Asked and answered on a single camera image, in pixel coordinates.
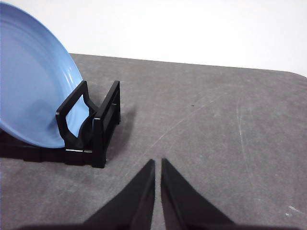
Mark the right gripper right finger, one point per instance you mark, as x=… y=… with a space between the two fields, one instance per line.
x=182 y=206

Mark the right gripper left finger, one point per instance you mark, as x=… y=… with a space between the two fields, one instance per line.
x=134 y=206

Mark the black plastic dish rack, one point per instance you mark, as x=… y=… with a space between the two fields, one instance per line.
x=100 y=134

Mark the light blue plate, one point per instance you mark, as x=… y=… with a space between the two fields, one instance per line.
x=31 y=83

